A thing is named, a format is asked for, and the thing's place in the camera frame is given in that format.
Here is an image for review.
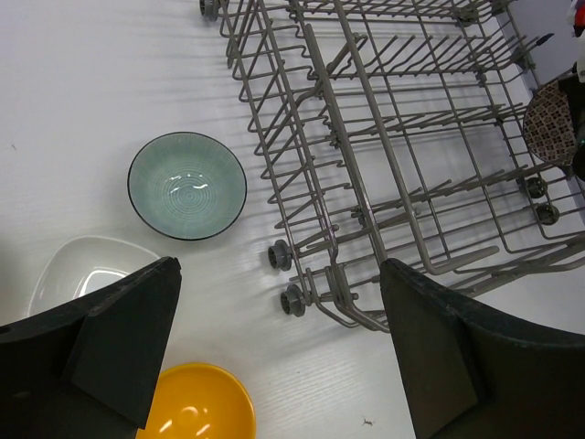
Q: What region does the grey wire dish rack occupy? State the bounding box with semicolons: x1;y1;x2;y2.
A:
199;1;584;331

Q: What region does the white square bowl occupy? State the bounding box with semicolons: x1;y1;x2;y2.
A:
27;236;159;316

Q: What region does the brown patterned bowl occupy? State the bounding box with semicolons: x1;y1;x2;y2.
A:
522;79;576;167

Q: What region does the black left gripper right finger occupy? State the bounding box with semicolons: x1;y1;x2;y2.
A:
380;259;584;438

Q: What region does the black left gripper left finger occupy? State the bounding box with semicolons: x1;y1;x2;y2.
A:
1;257;182;438

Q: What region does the orange yellow bowl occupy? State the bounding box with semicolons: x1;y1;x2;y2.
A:
136;363;256;439

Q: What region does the teal green bowl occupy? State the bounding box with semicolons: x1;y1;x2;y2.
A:
126;132;248;241

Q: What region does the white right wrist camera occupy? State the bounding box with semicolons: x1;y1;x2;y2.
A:
567;0;584;83

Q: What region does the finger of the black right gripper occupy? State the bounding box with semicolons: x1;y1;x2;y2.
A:
559;71;584;181

